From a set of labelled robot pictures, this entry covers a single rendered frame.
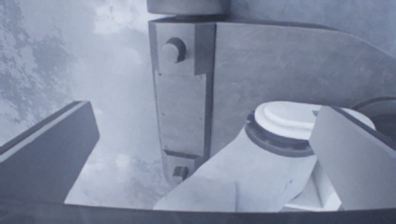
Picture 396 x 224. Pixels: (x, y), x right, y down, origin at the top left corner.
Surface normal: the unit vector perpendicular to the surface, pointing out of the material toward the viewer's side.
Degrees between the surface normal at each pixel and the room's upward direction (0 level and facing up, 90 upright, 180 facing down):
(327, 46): 0
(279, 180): 90
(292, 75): 0
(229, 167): 90
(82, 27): 0
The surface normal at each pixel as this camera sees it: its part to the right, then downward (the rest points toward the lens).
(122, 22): -0.22, 0.48
